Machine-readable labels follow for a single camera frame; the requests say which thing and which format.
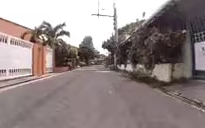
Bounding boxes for distant trees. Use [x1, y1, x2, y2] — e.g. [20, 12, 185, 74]
[55, 35, 101, 68]

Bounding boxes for utility pole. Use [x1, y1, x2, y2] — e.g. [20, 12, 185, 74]
[91, 0, 120, 69]

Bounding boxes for grey asphalt road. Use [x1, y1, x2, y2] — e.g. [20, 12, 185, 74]
[0, 64, 205, 128]

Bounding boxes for palm tree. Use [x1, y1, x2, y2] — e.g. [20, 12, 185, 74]
[21, 20, 71, 49]

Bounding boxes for grey concrete side strip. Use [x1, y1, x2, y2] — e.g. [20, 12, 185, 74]
[0, 71, 63, 92]

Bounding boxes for grey concrete pavement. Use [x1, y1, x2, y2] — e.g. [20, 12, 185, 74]
[162, 79, 205, 112]

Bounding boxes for building with white gate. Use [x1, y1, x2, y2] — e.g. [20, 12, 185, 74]
[146, 0, 205, 80]

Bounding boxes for orange building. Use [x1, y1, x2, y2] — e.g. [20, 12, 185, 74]
[0, 13, 34, 43]

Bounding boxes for leafy bushes over wall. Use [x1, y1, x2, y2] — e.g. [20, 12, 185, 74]
[102, 20, 188, 72]

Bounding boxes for low white wall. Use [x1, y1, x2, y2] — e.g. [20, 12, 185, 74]
[117, 62, 185, 83]

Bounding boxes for white gate wall with orange pillars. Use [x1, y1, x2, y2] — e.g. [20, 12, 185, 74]
[0, 29, 54, 83]

